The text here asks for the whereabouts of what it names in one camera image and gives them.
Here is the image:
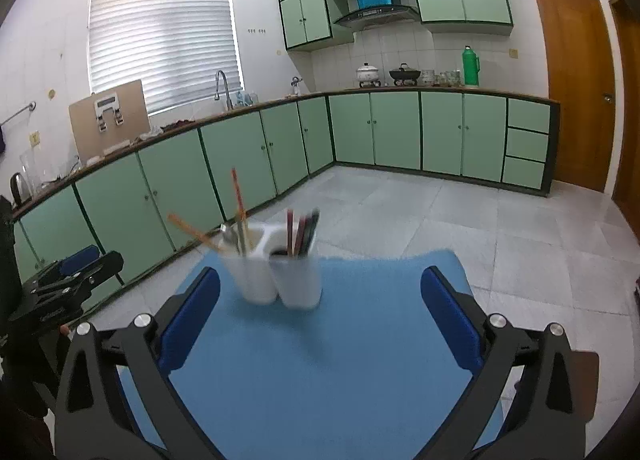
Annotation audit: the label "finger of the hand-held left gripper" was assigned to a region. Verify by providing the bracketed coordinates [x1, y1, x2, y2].
[37, 245, 99, 286]
[22, 251, 125, 313]

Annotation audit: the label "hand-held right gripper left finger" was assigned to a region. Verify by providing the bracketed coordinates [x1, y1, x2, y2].
[54, 266, 222, 460]

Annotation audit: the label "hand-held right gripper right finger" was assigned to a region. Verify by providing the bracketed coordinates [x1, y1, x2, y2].
[420, 266, 587, 460]

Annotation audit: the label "white twin-compartment utensil holder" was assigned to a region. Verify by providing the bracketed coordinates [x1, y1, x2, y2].
[217, 221, 323, 311]

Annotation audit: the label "person's left forearm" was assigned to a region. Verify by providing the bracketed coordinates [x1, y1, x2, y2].
[0, 340, 61, 460]

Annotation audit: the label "steel electric kettle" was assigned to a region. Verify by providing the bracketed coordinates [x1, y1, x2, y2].
[10, 172, 31, 203]

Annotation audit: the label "clear glass pitcher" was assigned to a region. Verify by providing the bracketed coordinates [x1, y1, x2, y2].
[20, 150, 43, 193]

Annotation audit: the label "brown cardboard board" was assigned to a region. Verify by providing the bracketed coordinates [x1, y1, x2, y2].
[68, 80, 152, 163]

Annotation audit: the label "blue mat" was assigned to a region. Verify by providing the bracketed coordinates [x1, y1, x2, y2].
[117, 250, 506, 460]

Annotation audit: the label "green base cabinets with drawers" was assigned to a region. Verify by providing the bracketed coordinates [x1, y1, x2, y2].
[327, 87, 560, 198]

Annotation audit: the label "steel sink faucet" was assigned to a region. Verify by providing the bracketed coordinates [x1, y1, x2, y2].
[215, 70, 232, 112]

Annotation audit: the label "white window blind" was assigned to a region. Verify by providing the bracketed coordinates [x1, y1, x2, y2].
[89, 0, 246, 116]

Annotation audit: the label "row of glass jars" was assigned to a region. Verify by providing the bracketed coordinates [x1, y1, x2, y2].
[421, 69, 463, 87]

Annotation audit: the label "black wok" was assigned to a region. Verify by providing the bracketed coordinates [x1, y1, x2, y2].
[389, 63, 422, 83]

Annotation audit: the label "green thermos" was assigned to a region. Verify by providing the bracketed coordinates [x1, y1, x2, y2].
[462, 45, 481, 87]

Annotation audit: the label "wooden door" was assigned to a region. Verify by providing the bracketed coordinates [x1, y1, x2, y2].
[610, 0, 640, 236]
[531, 0, 617, 193]

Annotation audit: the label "range hood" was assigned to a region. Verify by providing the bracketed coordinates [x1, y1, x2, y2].
[333, 5, 421, 31]

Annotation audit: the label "metal towel rail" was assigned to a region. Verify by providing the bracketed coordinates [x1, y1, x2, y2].
[0, 101, 37, 127]

